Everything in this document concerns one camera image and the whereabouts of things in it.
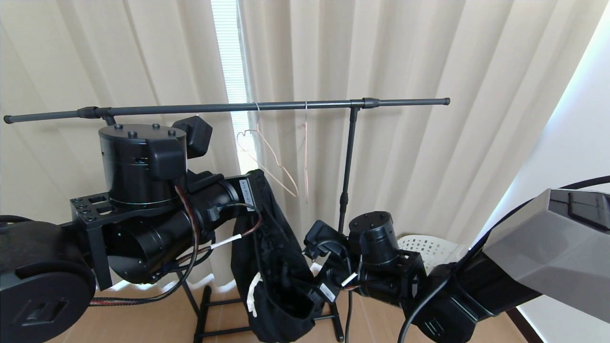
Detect black clothes rack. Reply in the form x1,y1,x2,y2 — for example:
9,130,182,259
2,98,451,343

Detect white laundry basket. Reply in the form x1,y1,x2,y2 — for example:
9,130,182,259
398,234,467,276

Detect black shorts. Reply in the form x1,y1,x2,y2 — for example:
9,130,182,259
231,169,325,343

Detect beige curtain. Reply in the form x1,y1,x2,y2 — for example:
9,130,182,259
0,0,241,291
237,0,610,267

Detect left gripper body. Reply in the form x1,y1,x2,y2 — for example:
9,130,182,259
106,174,262,285

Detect window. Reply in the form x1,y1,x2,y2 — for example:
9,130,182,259
211,0,260,174

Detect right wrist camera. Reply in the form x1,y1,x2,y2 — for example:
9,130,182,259
304,220,352,262

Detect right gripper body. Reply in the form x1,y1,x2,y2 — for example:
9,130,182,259
309,260,427,310

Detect pink clothes hanger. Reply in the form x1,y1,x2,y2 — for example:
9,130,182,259
302,101,310,204
236,102,300,197

